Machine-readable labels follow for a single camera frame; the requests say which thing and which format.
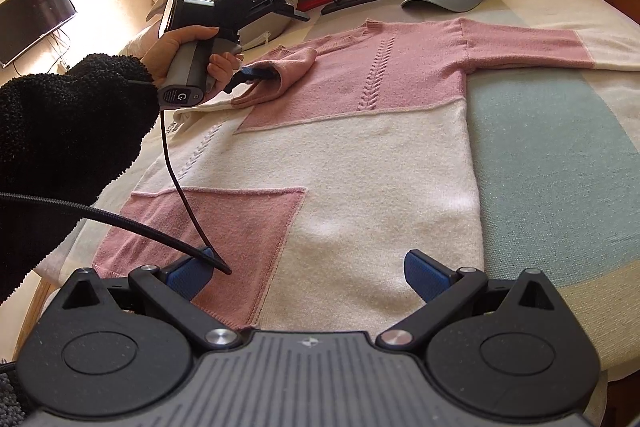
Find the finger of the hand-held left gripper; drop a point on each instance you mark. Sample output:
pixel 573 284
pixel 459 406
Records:
pixel 255 74
pixel 275 4

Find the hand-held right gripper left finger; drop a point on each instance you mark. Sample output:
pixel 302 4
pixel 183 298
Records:
pixel 190 274

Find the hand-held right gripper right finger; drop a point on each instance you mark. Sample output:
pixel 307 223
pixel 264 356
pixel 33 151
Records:
pixel 422 274

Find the pink and white knit sweater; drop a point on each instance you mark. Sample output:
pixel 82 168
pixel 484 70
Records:
pixel 380 187

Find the person's left hand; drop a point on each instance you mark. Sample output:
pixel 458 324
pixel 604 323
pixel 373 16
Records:
pixel 172 44

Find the black television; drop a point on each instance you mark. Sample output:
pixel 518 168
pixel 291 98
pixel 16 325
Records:
pixel 35 19

